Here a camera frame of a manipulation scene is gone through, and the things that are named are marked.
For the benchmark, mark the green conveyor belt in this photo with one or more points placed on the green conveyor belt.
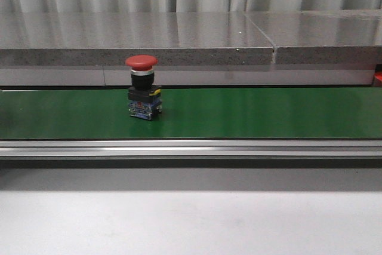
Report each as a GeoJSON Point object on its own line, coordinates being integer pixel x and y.
{"type": "Point", "coordinates": [333, 112]}

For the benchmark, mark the red object at right edge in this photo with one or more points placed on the red object at right edge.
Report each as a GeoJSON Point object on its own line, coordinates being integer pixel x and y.
{"type": "Point", "coordinates": [377, 81]}

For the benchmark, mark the white cabinet front panel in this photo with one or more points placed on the white cabinet front panel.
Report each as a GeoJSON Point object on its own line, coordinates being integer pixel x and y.
{"type": "Point", "coordinates": [301, 74]}

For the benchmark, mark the grey stone slab right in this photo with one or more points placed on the grey stone slab right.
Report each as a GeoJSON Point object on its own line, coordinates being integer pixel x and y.
{"type": "Point", "coordinates": [348, 37]}

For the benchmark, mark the aluminium conveyor side rail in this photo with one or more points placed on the aluminium conveyor side rail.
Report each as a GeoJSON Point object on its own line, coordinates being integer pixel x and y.
{"type": "Point", "coordinates": [189, 149]}

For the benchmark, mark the grey stone countertop slab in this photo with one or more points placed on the grey stone countertop slab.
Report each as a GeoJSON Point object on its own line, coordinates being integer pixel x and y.
{"type": "Point", "coordinates": [107, 39]}

